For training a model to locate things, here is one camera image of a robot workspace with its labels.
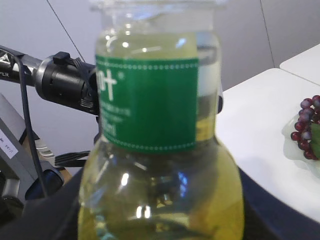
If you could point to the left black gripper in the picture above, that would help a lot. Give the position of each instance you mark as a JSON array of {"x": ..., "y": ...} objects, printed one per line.
[{"x": 69, "y": 82}]

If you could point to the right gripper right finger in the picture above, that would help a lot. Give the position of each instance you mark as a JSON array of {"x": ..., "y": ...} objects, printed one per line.
[{"x": 267, "y": 218}]

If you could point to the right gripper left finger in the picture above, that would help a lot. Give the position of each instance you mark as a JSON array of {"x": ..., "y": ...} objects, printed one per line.
[{"x": 52, "y": 218}]

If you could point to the artificial purple grape bunch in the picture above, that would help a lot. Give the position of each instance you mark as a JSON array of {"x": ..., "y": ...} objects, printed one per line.
[{"x": 307, "y": 128}]

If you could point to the yellow tea drink bottle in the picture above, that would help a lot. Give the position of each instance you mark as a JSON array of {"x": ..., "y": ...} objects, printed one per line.
[{"x": 158, "y": 171}]

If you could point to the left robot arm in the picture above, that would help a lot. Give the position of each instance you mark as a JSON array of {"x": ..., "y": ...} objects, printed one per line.
[{"x": 13, "y": 61}]

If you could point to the green scalloped plastic plate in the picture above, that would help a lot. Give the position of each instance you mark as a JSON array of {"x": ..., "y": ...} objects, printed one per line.
[{"x": 294, "y": 153}]

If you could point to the grey equipment stand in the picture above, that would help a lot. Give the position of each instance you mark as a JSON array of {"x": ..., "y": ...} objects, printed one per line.
[{"x": 16, "y": 164}]

